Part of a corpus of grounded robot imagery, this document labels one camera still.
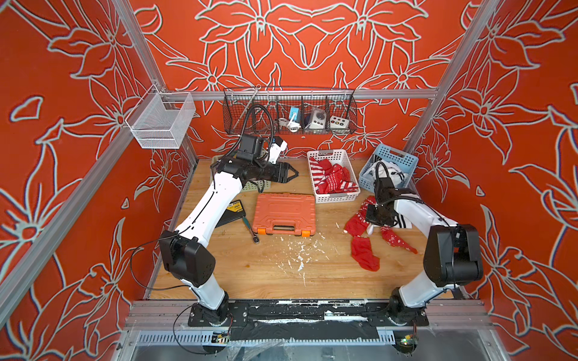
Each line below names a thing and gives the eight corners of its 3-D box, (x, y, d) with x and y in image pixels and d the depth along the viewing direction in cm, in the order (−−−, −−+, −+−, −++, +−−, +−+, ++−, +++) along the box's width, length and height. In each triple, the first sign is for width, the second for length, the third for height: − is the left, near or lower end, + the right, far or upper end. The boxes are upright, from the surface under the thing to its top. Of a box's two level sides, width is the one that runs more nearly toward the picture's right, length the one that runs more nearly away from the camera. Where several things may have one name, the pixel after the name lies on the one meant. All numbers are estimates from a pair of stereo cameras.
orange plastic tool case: (252, 236, 93) (251, 231, 89) (256, 199, 105) (255, 192, 101) (316, 236, 93) (317, 231, 89) (313, 199, 105) (314, 192, 101)
